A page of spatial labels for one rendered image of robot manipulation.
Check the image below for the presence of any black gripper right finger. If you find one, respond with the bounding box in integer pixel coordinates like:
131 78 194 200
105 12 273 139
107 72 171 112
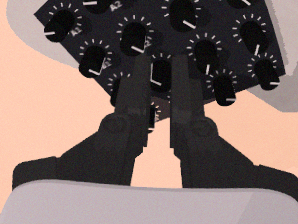
169 54 298 202

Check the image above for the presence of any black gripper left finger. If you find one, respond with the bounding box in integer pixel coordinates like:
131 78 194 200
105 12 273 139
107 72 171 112
12 53 151 191

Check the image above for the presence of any black knob box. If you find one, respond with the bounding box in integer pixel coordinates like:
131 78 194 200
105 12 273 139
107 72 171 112
33 0 286 134

